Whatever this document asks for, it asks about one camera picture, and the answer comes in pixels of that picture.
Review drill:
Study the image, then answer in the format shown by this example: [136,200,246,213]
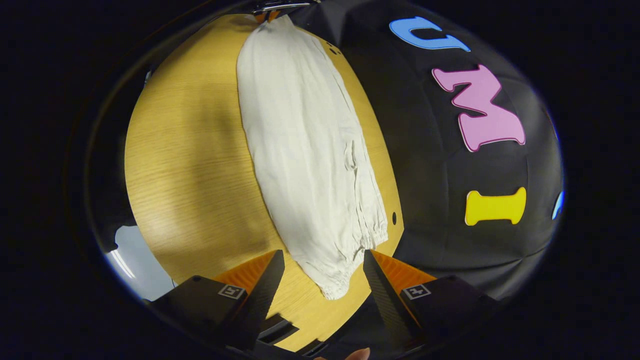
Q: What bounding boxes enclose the white jeans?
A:
[236,14,390,301]

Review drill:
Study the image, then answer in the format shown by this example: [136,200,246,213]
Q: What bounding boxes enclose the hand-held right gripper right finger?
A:
[362,249,501,351]

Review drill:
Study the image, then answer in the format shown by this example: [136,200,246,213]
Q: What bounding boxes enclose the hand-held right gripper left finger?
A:
[145,249,286,351]

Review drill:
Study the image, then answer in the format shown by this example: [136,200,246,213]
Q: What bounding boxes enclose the black backdrop cloth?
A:
[290,0,566,301]

